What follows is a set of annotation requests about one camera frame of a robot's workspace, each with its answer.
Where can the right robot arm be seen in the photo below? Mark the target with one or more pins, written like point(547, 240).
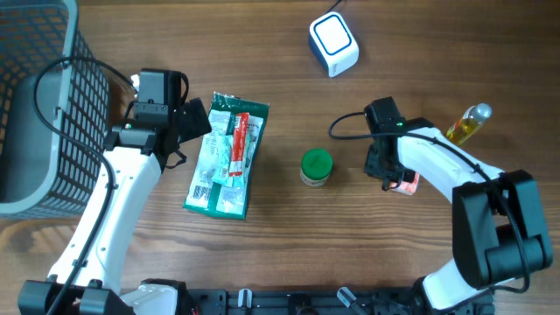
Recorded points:
point(499, 231)

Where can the red sachet stick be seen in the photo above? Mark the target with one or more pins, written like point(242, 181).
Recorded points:
point(239, 143)

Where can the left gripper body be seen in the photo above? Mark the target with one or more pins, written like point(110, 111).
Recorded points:
point(172, 115)

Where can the green plastic packet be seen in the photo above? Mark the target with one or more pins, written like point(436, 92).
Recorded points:
point(206, 197)

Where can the white barcode scanner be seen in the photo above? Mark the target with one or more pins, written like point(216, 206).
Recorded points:
point(333, 43)

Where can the green lid white jar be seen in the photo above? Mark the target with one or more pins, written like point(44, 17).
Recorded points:
point(316, 167)

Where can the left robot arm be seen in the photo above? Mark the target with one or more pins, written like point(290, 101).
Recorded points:
point(87, 277)

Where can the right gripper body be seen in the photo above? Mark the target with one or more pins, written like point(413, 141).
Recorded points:
point(383, 168)

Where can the orange tissue pack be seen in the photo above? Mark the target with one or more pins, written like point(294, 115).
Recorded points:
point(408, 188)

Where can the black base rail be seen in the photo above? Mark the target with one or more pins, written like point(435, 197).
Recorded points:
point(390, 301)

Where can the yellow dish soap bottle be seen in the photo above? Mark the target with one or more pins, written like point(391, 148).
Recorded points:
point(471, 121)

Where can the pale teal sachet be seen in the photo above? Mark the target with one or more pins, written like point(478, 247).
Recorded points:
point(224, 150)

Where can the grey plastic shopping basket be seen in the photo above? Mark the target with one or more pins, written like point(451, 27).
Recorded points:
point(46, 71)

